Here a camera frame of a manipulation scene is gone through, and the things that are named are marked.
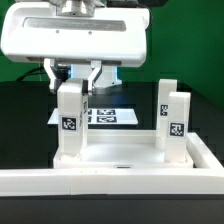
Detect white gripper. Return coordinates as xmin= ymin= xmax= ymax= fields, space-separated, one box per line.
xmin=0 ymin=2 xmax=150 ymax=95

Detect white desk top tray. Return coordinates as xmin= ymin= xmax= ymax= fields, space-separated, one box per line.
xmin=53 ymin=129 xmax=193 ymax=169

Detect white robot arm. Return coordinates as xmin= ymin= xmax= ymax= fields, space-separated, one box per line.
xmin=0 ymin=0 xmax=151 ymax=94

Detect fiducial marker sheet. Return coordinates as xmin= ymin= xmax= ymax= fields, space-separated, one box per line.
xmin=47 ymin=108 xmax=139 ymax=126

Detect white L-shaped fence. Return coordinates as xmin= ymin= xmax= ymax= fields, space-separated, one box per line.
xmin=0 ymin=133 xmax=224 ymax=197

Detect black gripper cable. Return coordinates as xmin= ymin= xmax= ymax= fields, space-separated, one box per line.
xmin=106 ymin=0 xmax=171 ymax=31

